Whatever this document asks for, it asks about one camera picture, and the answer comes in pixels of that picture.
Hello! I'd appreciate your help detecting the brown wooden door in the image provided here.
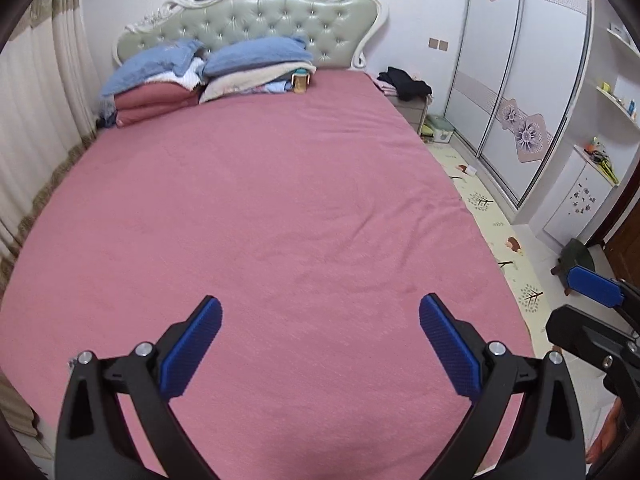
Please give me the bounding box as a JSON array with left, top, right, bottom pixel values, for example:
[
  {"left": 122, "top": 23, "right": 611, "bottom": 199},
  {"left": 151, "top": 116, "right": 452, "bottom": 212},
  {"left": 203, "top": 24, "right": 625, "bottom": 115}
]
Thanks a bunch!
[{"left": 587, "top": 164, "right": 639, "bottom": 285}]

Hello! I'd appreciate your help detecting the dark green stool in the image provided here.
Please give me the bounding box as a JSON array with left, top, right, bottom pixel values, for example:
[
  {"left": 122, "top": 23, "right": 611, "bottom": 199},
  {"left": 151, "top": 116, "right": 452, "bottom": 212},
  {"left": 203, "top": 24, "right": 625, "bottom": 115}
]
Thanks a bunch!
[{"left": 550, "top": 238, "right": 596, "bottom": 296}]

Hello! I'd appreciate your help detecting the black clothes pile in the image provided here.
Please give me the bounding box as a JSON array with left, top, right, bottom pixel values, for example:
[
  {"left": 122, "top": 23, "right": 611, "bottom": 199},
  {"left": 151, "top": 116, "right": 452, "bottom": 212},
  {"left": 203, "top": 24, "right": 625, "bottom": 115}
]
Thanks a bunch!
[{"left": 378, "top": 66, "right": 433, "bottom": 102}]

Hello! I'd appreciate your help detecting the beige curtain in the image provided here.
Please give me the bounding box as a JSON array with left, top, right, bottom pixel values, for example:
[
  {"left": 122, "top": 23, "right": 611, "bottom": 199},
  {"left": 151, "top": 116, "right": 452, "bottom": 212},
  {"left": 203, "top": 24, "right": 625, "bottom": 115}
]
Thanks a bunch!
[{"left": 0, "top": 0, "right": 101, "bottom": 441}]

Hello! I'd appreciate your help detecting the cream pillow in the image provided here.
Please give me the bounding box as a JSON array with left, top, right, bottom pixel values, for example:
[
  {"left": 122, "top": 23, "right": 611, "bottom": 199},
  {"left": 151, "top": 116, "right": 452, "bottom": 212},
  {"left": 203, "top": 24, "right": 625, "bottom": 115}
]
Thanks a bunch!
[{"left": 200, "top": 62, "right": 317, "bottom": 104}]

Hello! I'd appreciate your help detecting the white shelf cabinet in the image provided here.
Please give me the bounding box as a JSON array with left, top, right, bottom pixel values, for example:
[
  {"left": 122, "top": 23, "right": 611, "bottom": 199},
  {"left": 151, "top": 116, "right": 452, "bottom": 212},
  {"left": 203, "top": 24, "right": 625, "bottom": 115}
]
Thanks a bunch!
[{"left": 521, "top": 0, "right": 639, "bottom": 252}]

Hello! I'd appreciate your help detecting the person's right hand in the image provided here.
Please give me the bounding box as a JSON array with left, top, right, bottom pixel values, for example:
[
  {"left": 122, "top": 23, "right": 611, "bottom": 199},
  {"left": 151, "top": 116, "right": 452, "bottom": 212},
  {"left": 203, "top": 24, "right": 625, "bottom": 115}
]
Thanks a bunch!
[{"left": 586, "top": 398, "right": 622, "bottom": 465}]

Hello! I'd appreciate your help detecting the grey bedside table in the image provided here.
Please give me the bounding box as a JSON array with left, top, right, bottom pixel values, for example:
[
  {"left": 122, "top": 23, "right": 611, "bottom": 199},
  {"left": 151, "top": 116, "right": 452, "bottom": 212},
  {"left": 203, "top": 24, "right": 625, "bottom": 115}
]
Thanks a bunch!
[{"left": 386, "top": 96, "right": 433, "bottom": 136}]

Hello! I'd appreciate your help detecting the white sliding wardrobe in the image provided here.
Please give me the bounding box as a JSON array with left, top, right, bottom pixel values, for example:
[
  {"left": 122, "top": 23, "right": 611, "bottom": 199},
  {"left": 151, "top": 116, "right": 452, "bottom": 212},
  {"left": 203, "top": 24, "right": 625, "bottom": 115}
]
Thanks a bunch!
[{"left": 445, "top": 0, "right": 591, "bottom": 208}]

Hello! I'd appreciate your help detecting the green white storage box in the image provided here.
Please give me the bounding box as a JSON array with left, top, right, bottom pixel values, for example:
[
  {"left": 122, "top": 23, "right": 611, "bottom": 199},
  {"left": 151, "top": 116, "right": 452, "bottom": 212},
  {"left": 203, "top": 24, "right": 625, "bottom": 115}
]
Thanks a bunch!
[{"left": 421, "top": 114, "right": 454, "bottom": 143}]

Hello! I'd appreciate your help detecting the blue pillow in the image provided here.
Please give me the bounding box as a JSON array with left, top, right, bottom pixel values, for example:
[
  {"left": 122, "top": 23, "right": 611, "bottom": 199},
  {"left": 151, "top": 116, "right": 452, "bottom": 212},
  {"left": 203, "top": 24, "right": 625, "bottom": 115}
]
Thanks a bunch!
[
  {"left": 101, "top": 39, "right": 204, "bottom": 98},
  {"left": 200, "top": 36, "right": 314, "bottom": 79}
]

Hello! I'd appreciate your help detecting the green tufted headboard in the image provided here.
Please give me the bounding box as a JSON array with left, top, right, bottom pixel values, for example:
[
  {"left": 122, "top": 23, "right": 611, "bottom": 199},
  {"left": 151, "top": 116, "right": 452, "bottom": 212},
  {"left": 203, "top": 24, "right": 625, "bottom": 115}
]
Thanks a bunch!
[{"left": 113, "top": 0, "right": 388, "bottom": 70}]

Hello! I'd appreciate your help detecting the pink bed sheet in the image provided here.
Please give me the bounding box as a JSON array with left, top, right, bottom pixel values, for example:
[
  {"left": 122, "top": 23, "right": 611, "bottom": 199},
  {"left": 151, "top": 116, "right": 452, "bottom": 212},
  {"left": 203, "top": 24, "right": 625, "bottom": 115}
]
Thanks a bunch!
[{"left": 1, "top": 70, "right": 532, "bottom": 479}]

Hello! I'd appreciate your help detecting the blue pillow right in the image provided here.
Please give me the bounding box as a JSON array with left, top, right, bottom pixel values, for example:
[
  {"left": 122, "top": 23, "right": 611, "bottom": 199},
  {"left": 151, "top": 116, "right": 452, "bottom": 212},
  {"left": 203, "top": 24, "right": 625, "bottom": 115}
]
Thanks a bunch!
[{"left": 200, "top": 36, "right": 314, "bottom": 79}]

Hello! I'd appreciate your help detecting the blue pillow left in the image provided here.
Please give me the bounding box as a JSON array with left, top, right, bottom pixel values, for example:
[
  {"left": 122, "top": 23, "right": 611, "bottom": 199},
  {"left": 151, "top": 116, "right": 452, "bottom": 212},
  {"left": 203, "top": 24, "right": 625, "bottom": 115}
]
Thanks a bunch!
[{"left": 101, "top": 39, "right": 204, "bottom": 98}]

